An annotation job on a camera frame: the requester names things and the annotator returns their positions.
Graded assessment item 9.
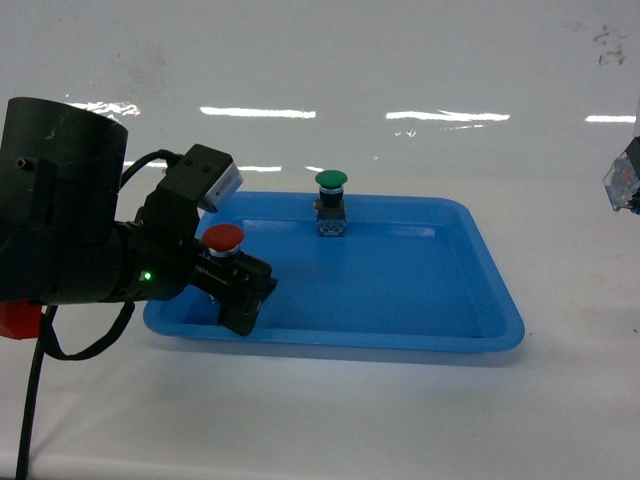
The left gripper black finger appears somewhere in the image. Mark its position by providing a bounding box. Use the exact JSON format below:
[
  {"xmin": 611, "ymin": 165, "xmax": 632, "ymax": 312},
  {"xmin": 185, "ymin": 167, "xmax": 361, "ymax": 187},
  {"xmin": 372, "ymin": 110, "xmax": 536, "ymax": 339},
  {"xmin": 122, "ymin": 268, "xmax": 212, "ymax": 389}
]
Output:
[{"xmin": 191, "ymin": 251, "xmax": 278, "ymax": 336}]

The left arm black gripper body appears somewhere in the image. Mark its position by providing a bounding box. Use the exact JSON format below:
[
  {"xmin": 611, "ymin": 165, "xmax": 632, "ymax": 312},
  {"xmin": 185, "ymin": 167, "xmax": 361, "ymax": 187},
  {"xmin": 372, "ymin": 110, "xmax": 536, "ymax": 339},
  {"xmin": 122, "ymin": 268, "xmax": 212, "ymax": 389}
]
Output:
[{"xmin": 110, "ymin": 177, "xmax": 207, "ymax": 302}]

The red mushroom push button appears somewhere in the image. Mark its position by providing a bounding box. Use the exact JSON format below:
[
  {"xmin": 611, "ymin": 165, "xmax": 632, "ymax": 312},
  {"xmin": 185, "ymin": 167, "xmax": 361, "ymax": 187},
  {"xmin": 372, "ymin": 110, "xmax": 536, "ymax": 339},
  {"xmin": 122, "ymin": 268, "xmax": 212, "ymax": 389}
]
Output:
[{"xmin": 202, "ymin": 223, "xmax": 245, "ymax": 258}]

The yellow mushroom push button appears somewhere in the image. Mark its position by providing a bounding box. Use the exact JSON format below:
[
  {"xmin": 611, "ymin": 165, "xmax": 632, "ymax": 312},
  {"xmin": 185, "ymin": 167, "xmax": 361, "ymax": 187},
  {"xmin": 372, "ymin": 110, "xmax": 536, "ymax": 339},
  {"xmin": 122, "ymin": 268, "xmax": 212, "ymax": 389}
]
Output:
[{"xmin": 603, "ymin": 136, "xmax": 639, "ymax": 215}]

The green mushroom push button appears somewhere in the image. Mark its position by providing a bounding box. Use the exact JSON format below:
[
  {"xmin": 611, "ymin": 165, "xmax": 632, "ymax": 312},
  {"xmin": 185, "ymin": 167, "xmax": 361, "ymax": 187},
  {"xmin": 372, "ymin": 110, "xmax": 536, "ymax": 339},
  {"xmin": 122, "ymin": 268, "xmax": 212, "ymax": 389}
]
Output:
[{"xmin": 314, "ymin": 170, "xmax": 348, "ymax": 237}]

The blue plastic tray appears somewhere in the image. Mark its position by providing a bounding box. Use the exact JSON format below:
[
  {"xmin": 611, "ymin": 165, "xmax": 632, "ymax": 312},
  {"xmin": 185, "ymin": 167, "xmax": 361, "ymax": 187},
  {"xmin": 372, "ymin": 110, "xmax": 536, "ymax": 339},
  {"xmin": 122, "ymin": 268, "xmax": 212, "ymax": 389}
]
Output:
[{"xmin": 142, "ymin": 191, "xmax": 526, "ymax": 355}]

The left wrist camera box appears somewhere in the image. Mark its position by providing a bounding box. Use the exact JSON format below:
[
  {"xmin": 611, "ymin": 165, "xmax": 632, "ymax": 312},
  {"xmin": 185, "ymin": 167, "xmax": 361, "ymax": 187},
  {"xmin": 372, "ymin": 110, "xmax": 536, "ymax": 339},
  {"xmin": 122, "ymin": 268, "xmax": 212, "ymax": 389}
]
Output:
[{"xmin": 170, "ymin": 144, "xmax": 243, "ymax": 213}]

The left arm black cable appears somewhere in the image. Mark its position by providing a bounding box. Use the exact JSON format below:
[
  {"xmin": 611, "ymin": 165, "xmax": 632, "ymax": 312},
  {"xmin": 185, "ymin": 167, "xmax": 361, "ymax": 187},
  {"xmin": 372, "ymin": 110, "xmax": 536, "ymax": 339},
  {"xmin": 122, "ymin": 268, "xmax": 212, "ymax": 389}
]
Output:
[{"xmin": 14, "ymin": 149, "xmax": 186, "ymax": 480}]

